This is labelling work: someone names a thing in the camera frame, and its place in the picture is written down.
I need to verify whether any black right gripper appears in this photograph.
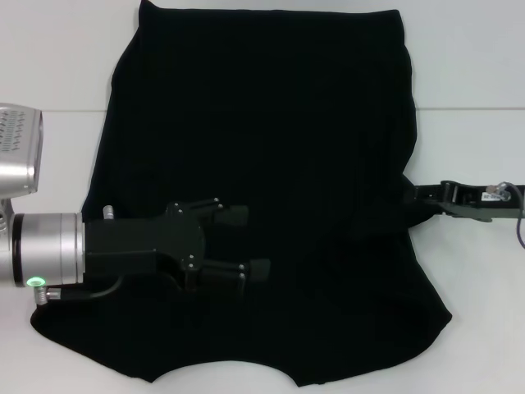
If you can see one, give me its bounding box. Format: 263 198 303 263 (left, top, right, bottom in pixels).
403 179 525 223

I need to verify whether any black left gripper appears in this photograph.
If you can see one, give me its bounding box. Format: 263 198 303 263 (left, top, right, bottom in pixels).
84 197 272 296

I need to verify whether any black shirt with white print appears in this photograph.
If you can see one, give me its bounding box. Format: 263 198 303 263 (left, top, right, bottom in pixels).
30 0 454 387

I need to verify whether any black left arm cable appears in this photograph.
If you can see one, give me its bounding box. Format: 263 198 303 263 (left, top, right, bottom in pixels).
32 275 125 307

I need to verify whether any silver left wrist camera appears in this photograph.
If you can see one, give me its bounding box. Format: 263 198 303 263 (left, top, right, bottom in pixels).
0 102 45 200

